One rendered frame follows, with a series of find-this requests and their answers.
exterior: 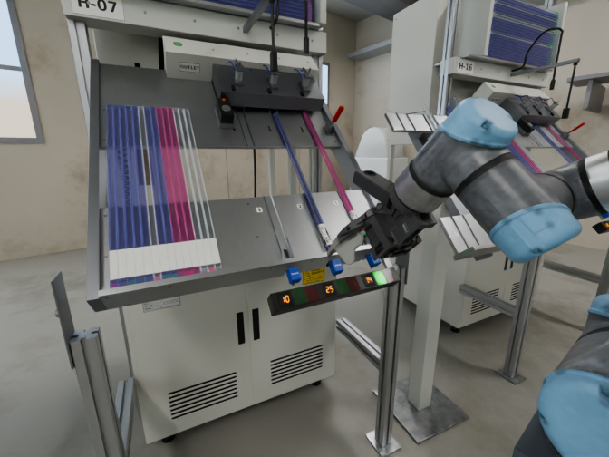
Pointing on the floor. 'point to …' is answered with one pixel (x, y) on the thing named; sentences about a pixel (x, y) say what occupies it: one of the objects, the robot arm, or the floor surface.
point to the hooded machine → (379, 153)
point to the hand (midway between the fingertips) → (353, 247)
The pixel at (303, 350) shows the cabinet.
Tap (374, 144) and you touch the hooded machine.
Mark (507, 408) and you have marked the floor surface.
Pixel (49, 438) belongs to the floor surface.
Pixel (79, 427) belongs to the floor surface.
